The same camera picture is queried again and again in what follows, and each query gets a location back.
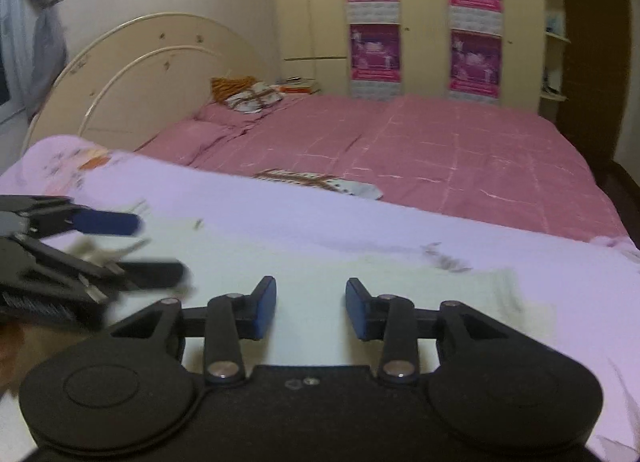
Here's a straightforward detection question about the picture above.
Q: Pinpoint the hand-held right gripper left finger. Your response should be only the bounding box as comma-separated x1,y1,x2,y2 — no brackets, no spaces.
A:
107,275,278,388

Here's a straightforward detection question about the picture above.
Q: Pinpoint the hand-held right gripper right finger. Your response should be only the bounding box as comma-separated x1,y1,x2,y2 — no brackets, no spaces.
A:
345,277,517,388

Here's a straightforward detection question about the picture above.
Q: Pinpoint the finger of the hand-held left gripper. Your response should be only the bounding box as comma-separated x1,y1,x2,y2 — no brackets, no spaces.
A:
10,234,190,305
0,194,144,239

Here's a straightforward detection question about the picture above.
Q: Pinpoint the white knitted sweater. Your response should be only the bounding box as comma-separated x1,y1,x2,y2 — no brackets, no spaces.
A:
45,219,557,374

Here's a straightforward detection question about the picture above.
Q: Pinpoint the purple floral blanket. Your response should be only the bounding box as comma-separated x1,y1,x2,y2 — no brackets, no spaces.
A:
0,135,640,462

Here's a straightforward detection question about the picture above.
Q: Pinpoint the pink pillow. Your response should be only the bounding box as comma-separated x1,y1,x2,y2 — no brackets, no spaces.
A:
137,120,239,167

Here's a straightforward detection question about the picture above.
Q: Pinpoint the folded brown patterned cloth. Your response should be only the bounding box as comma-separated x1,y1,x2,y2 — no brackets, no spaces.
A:
253,169,384,201

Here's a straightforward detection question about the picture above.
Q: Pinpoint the cream rounded headboard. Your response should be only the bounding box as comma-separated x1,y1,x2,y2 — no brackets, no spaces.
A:
22,12,269,153

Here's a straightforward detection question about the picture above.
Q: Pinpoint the pink bedsheet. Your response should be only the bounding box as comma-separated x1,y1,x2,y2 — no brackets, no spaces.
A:
137,94,627,243

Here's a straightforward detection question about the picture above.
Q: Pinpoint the orange cloth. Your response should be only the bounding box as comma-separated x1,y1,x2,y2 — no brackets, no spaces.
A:
209,75,259,103

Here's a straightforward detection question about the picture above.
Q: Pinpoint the beige patterned cloth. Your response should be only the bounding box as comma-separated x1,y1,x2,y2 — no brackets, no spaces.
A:
224,82,286,114

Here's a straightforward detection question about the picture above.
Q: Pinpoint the grey blue curtain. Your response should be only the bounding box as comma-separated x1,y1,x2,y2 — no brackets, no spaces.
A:
0,0,69,119

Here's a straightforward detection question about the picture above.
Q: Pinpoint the stack of books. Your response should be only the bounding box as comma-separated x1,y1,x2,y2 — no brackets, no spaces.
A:
272,76,324,95

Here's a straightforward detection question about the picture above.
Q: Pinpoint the cream wardrobe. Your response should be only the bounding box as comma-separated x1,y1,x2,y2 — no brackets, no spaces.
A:
270,0,574,115

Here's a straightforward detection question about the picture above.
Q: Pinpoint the cream corner shelf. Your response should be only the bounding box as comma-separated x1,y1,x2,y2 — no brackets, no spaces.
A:
538,0,572,103

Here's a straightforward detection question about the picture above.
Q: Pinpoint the dark brown door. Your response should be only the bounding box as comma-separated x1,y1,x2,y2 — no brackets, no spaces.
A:
555,0,634,163

